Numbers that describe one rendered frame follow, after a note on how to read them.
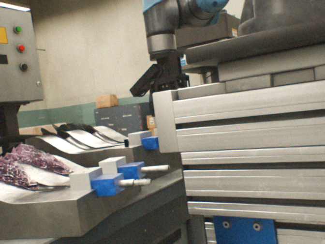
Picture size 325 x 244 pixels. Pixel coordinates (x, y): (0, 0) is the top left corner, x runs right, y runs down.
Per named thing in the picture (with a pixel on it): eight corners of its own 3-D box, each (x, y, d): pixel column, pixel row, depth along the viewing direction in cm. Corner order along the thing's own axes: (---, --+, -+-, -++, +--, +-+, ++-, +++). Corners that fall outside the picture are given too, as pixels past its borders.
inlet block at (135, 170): (174, 179, 72) (170, 152, 72) (167, 185, 68) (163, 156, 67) (112, 183, 76) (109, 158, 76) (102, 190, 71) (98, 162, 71)
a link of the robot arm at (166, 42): (140, 38, 96) (158, 41, 102) (142, 57, 96) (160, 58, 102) (164, 32, 91) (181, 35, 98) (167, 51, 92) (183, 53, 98)
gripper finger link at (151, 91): (153, 115, 93) (154, 81, 94) (148, 116, 94) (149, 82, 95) (164, 118, 97) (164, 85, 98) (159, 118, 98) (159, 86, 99)
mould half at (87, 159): (192, 163, 105) (186, 116, 104) (137, 186, 84) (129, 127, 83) (71, 167, 133) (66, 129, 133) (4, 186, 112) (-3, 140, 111)
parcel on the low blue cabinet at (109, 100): (119, 105, 843) (117, 93, 842) (110, 106, 814) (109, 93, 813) (104, 108, 864) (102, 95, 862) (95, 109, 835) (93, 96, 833)
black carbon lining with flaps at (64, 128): (160, 144, 103) (155, 110, 103) (124, 154, 90) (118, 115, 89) (73, 149, 123) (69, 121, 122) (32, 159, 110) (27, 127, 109)
